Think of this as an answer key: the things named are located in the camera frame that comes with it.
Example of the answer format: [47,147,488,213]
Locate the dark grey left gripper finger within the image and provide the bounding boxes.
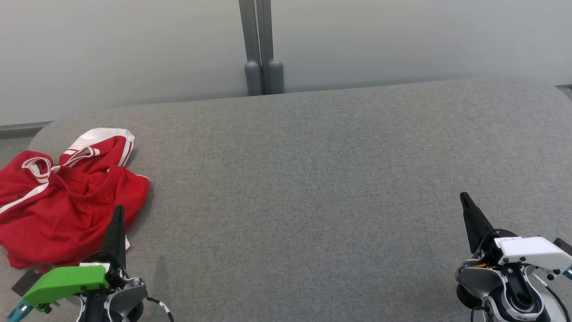
[101,205,127,269]

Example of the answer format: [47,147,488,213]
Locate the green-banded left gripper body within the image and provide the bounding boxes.
[22,251,126,310]

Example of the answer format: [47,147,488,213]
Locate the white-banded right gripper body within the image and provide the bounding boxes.
[474,229,572,271]

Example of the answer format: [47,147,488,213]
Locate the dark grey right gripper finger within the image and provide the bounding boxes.
[460,192,495,254]

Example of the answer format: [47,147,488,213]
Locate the red shorts with white stripes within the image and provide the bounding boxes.
[0,163,150,270]

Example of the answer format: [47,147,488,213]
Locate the grey fabric sofa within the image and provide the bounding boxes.
[0,78,572,322]

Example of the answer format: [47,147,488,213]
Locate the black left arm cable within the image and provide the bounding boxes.
[147,297,175,322]

